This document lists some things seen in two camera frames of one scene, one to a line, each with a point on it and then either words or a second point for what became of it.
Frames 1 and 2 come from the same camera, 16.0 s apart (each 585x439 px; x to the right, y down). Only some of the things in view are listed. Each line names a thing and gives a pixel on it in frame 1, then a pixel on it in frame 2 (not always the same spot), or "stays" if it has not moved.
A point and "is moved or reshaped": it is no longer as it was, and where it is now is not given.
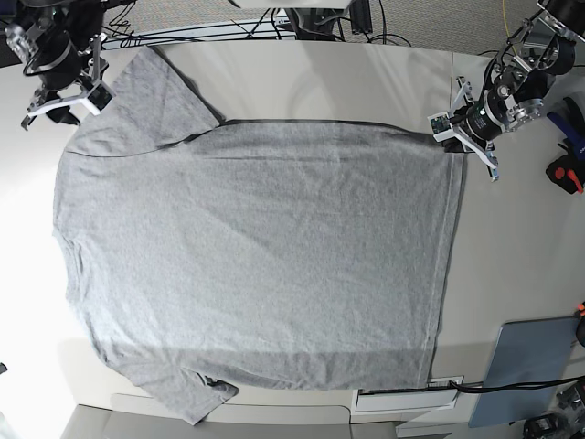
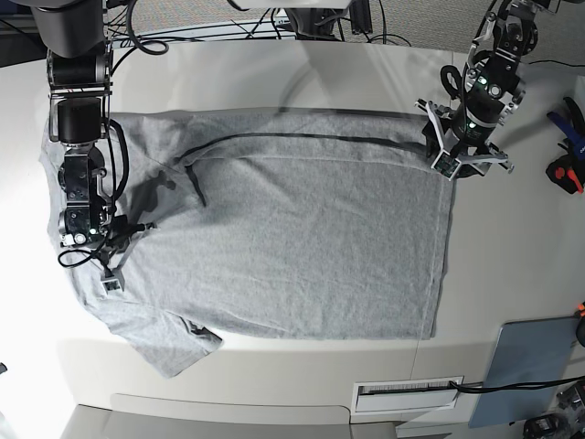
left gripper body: (66, 77) → (107, 237)
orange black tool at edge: (580, 324) stays
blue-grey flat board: (526, 352) stays
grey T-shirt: (204, 257) is moved or reshaped
